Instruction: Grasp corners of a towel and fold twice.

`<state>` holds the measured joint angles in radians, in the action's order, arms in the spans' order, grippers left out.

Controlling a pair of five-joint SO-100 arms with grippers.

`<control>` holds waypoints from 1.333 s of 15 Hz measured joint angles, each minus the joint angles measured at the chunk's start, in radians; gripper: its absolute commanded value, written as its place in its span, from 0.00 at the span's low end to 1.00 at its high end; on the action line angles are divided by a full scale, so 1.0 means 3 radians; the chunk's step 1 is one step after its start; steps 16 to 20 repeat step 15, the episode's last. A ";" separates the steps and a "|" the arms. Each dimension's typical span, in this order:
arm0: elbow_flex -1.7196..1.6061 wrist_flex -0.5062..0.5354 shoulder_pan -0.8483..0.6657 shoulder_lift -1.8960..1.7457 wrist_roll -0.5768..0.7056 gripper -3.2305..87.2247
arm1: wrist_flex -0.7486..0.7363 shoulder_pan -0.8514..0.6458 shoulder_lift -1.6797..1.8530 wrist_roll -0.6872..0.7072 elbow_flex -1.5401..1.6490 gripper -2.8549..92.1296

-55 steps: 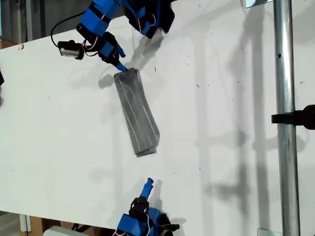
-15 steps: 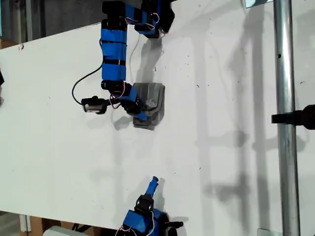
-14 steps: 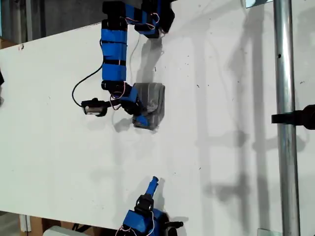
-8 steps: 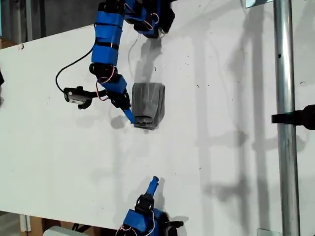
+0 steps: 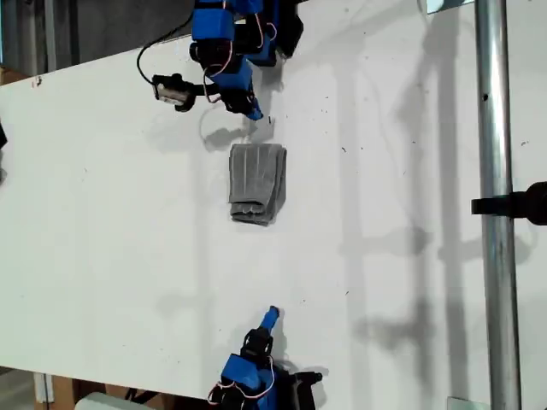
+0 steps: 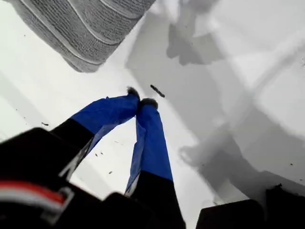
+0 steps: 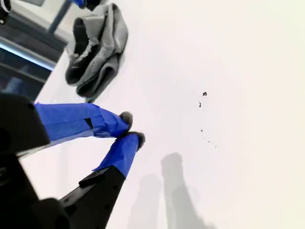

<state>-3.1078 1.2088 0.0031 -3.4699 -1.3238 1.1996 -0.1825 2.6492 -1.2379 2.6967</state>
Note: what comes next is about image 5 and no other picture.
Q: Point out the grey striped towel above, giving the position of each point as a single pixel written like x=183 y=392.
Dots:
x=256 y=183

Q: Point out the white box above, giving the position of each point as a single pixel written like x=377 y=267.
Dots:
x=107 y=403

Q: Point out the white table leg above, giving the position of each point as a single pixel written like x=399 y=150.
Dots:
x=42 y=386

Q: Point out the black object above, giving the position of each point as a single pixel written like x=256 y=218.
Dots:
x=2 y=136

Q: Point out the black clamp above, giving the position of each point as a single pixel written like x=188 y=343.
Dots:
x=513 y=205

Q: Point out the black camera stalk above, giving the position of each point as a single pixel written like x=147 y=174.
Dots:
x=205 y=89

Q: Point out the black camera box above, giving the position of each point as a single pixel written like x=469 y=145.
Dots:
x=305 y=390
x=171 y=94

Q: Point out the steel post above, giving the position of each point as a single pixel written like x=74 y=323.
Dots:
x=493 y=128

